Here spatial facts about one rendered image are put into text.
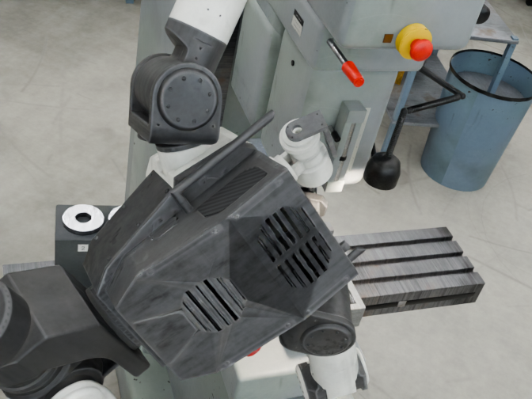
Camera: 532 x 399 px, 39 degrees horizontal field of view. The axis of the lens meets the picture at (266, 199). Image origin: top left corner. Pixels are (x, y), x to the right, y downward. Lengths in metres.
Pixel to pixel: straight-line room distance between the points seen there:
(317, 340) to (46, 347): 0.43
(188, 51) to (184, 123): 0.10
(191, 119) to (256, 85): 0.69
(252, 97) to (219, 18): 0.67
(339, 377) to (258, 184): 0.52
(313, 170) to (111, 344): 0.41
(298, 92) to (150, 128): 0.56
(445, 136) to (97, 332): 3.15
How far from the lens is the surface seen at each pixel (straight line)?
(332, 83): 1.48
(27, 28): 4.84
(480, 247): 3.85
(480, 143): 3.97
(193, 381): 2.28
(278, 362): 1.85
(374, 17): 1.27
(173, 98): 0.99
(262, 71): 1.65
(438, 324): 3.37
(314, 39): 1.39
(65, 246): 1.69
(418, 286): 2.04
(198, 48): 1.04
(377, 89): 1.53
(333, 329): 1.19
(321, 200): 1.70
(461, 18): 1.35
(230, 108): 2.02
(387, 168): 1.51
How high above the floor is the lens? 2.30
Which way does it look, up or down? 39 degrees down
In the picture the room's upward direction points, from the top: 13 degrees clockwise
